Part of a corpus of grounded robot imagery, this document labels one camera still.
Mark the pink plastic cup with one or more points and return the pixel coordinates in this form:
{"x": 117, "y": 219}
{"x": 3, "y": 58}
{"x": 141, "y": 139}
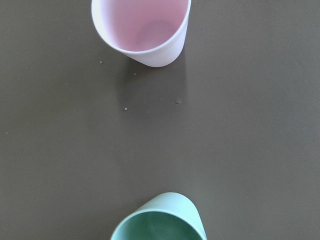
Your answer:
{"x": 151, "y": 32}

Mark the green plastic cup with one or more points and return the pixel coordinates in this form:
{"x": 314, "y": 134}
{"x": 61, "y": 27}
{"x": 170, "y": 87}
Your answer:
{"x": 168, "y": 216}

